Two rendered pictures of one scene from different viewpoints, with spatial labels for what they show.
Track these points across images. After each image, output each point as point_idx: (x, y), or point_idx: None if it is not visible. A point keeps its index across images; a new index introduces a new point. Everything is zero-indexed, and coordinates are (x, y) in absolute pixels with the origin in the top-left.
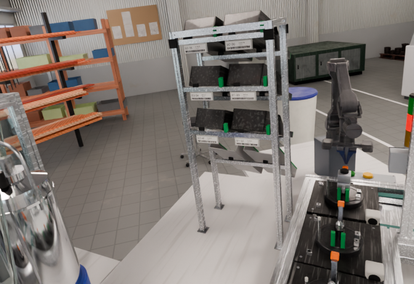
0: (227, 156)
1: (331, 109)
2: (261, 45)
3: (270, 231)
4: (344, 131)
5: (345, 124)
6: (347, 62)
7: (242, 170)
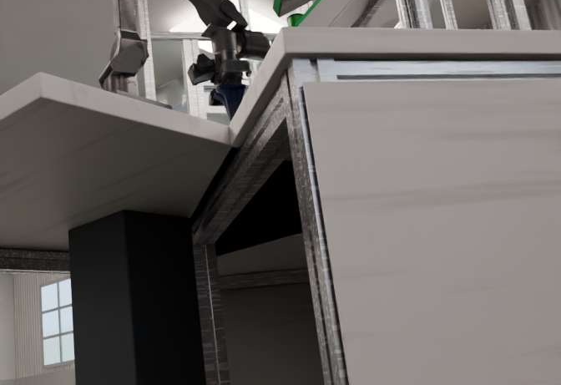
0: None
1: (128, 32)
2: None
3: None
4: (238, 53)
5: (257, 36)
6: None
7: (156, 123)
